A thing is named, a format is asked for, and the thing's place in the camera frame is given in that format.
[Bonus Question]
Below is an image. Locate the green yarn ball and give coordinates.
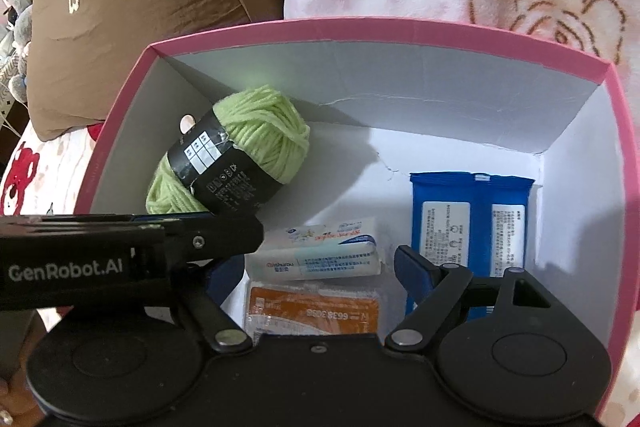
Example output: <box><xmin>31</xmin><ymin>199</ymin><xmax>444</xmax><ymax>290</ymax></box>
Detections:
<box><xmin>145</xmin><ymin>85</ymin><xmax>312</xmax><ymax>216</ymax></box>

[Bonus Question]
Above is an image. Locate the blue wet wipes packet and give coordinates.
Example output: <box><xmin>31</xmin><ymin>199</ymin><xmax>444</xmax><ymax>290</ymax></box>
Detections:
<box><xmin>407</xmin><ymin>172</ymin><xmax>537</xmax><ymax>314</ymax></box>

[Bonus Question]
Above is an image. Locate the brown embroidered pillow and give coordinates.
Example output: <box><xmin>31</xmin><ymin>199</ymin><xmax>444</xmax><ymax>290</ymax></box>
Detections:
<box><xmin>24</xmin><ymin>0</ymin><xmax>284</xmax><ymax>142</ymax></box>

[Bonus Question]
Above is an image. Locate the orange label clear packet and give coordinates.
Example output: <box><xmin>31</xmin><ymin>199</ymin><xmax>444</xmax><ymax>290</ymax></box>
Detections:
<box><xmin>242</xmin><ymin>282</ymin><xmax>382</xmax><ymax>339</ymax></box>

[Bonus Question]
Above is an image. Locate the red bear printed blanket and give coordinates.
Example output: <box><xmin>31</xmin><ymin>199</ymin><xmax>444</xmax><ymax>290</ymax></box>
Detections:
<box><xmin>0</xmin><ymin>121</ymin><xmax>107</xmax><ymax>219</ymax></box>

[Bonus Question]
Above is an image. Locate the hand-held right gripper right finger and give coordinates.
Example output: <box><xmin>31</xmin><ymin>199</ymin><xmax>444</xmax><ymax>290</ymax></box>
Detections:
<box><xmin>385</xmin><ymin>244</ymin><xmax>551</xmax><ymax>353</ymax></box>

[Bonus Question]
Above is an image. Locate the pink cardboard box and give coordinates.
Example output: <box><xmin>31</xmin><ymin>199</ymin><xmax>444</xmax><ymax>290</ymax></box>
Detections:
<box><xmin>74</xmin><ymin>17</ymin><xmax>640</xmax><ymax>427</ymax></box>

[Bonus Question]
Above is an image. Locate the white tissue packet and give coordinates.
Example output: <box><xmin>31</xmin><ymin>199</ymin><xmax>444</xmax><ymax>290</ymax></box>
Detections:
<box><xmin>245</xmin><ymin>216</ymin><xmax>384</xmax><ymax>284</ymax></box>

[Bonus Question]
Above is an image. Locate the person's left hand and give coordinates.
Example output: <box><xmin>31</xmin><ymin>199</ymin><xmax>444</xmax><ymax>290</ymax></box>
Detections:
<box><xmin>0</xmin><ymin>376</ymin><xmax>45</xmax><ymax>427</ymax></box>

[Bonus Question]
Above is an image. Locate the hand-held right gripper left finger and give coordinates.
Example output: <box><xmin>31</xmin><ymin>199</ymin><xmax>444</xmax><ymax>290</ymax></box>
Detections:
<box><xmin>170</xmin><ymin>254</ymin><xmax>254</xmax><ymax>354</ymax></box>

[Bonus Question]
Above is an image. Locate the grey plush toy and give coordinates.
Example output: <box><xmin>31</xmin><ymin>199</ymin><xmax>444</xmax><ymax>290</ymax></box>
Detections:
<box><xmin>0</xmin><ymin>0</ymin><xmax>34</xmax><ymax>104</ymax></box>

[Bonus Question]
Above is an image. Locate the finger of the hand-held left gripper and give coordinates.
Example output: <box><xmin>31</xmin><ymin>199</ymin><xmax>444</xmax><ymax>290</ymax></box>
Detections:
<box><xmin>131</xmin><ymin>213</ymin><xmax>265</xmax><ymax>267</ymax></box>

